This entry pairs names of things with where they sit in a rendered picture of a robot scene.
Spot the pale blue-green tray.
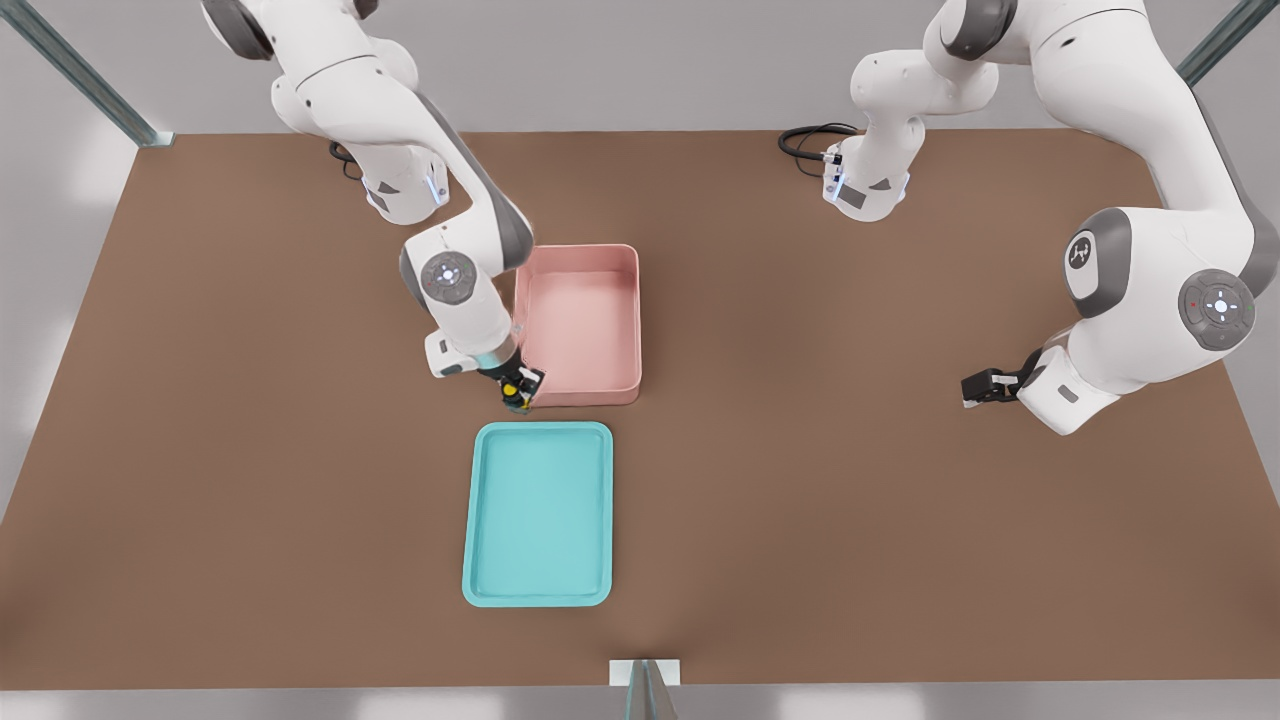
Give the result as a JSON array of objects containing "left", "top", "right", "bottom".
[{"left": 462, "top": 421, "right": 614, "bottom": 608}]

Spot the silver frame post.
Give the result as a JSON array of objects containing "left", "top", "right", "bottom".
[
  {"left": 609, "top": 658, "right": 682, "bottom": 720},
  {"left": 0, "top": 0, "right": 175, "bottom": 148},
  {"left": 1177, "top": 0, "right": 1280, "bottom": 88}
]

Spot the pink rectangular box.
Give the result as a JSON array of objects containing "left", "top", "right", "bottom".
[{"left": 513, "top": 244, "right": 642, "bottom": 407}]

